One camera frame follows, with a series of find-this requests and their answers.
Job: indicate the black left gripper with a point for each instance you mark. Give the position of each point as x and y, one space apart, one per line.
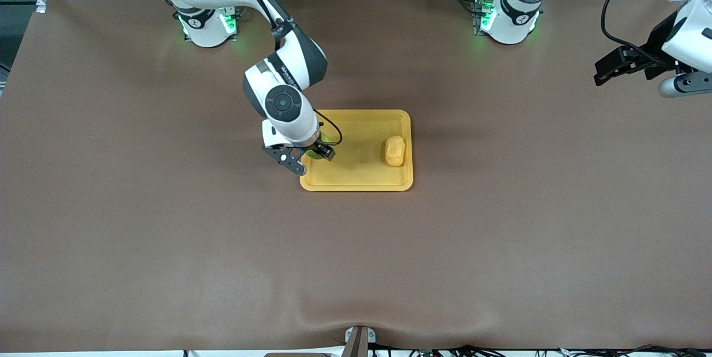
655 52

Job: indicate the yellow toy potato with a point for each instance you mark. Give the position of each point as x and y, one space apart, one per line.
395 151

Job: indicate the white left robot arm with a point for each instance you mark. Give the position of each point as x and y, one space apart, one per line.
514 20

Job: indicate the yellow plastic tray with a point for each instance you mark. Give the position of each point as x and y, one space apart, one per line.
356 140

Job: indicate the brown table mat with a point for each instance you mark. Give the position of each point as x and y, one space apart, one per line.
167 268

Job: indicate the metal camera mount clamp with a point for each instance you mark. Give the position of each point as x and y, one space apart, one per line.
359 343

